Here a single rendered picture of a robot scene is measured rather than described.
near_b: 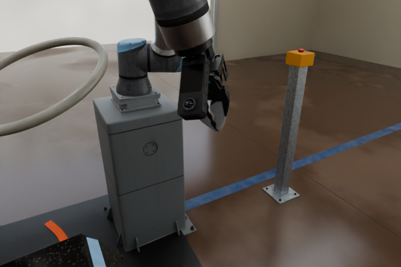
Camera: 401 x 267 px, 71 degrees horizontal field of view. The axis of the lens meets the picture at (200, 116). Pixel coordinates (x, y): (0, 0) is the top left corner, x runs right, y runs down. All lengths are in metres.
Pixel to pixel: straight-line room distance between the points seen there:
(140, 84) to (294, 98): 0.98
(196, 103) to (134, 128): 1.00
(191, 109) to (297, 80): 1.46
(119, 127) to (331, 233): 1.49
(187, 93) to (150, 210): 1.33
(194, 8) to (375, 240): 1.97
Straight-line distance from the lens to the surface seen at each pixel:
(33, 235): 2.20
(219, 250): 1.88
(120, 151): 1.48
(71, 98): 0.85
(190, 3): 0.45
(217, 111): 0.56
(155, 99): 1.54
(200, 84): 0.47
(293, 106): 1.93
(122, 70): 1.50
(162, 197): 1.73
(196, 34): 0.47
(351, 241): 2.14
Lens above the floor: 1.42
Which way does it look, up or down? 24 degrees down
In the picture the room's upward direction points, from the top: straight up
